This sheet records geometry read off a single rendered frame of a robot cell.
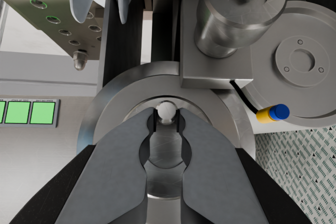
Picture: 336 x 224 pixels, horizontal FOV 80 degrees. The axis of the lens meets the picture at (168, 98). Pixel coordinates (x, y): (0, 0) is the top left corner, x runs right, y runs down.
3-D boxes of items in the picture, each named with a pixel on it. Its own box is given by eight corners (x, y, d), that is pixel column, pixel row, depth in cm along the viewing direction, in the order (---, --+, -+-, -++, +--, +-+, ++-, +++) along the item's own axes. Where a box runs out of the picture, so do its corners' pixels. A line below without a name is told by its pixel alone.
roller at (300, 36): (359, 1, 19) (386, 130, 16) (249, 80, 44) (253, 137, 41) (232, -2, 19) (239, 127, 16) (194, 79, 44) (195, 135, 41)
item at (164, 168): (111, 200, 14) (117, 94, 15) (118, 193, 16) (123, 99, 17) (220, 201, 14) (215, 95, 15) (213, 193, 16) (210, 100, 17)
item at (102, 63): (116, -71, 22) (101, 96, 18) (142, 38, 45) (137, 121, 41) (112, -71, 22) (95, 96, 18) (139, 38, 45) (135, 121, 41)
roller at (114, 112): (230, 69, 17) (251, 221, 14) (191, 112, 42) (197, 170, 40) (92, 78, 17) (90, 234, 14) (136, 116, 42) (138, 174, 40)
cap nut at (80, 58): (85, 51, 51) (83, 68, 50) (90, 57, 54) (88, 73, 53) (70, 50, 51) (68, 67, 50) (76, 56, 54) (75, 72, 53)
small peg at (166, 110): (182, 114, 12) (162, 126, 12) (179, 119, 15) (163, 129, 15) (170, 95, 13) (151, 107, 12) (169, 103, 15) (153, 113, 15)
